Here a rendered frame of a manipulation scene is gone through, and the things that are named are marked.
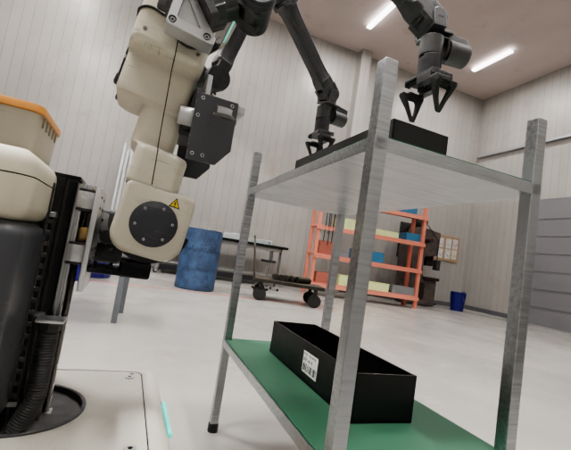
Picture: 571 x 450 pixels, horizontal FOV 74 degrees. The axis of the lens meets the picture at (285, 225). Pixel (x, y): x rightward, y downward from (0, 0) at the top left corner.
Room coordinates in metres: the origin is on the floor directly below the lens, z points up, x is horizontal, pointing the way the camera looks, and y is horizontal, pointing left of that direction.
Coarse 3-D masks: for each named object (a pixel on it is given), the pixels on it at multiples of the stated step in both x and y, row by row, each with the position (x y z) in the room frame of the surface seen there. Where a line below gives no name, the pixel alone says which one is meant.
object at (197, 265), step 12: (192, 228) 5.78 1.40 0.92; (192, 240) 5.76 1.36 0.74; (204, 240) 5.77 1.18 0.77; (216, 240) 5.88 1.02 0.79; (180, 252) 5.90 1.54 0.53; (192, 252) 5.76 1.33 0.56; (204, 252) 5.78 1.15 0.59; (216, 252) 5.91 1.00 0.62; (180, 264) 5.84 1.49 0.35; (192, 264) 5.75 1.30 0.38; (204, 264) 5.79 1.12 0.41; (216, 264) 5.98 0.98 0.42; (180, 276) 5.81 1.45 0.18; (192, 276) 5.75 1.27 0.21; (204, 276) 5.81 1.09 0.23; (192, 288) 5.75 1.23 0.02; (204, 288) 5.83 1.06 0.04
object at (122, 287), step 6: (120, 282) 2.97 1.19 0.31; (126, 282) 3.37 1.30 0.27; (120, 288) 2.98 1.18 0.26; (126, 288) 3.37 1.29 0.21; (120, 294) 2.98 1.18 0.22; (126, 294) 3.37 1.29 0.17; (114, 300) 2.97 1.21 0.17; (120, 300) 3.36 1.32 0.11; (114, 306) 2.97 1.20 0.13; (120, 306) 3.37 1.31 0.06; (114, 312) 2.97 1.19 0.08; (120, 312) 3.37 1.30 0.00; (114, 318) 2.98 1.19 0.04
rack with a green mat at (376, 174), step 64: (384, 64) 0.69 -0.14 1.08; (384, 128) 0.69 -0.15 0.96; (256, 192) 1.40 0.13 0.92; (320, 192) 1.20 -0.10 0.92; (384, 192) 1.05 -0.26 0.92; (448, 192) 0.93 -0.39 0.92; (512, 192) 0.84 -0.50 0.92; (512, 320) 0.84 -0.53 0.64; (256, 384) 1.09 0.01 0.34; (512, 384) 0.83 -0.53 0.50; (320, 448) 0.75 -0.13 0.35; (384, 448) 0.79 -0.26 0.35; (448, 448) 0.84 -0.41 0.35; (512, 448) 0.84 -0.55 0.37
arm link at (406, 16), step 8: (392, 0) 0.92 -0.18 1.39; (400, 0) 0.90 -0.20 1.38; (408, 0) 0.89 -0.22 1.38; (416, 0) 0.88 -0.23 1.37; (424, 0) 0.88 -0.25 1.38; (432, 0) 0.89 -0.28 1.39; (400, 8) 0.92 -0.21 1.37; (408, 8) 0.90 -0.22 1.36; (416, 8) 0.89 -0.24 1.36; (424, 8) 0.88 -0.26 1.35; (432, 8) 0.89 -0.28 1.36; (408, 16) 0.92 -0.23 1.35; (416, 16) 0.90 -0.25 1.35; (424, 16) 0.89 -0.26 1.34; (432, 16) 0.88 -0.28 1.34; (448, 16) 0.90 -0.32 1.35; (416, 24) 0.93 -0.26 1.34; (424, 24) 0.90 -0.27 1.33; (416, 32) 0.93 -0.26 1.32; (424, 32) 0.92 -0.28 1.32
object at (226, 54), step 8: (280, 0) 1.21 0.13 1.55; (240, 32) 1.17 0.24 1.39; (232, 40) 1.17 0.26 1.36; (240, 40) 1.18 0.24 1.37; (224, 48) 1.17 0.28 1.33; (232, 48) 1.18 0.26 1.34; (216, 56) 1.18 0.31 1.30; (224, 56) 1.17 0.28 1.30; (232, 56) 1.18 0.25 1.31; (216, 64) 1.20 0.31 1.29; (224, 64) 1.16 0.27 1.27; (232, 64) 1.19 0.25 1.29; (208, 72) 1.14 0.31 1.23; (216, 72) 1.15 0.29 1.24; (224, 72) 1.17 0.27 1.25; (216, 80) 1.16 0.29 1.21; (224, 80) 1.17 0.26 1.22; (216, 88) 1.17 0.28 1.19; (224, 88) 1.18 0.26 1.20
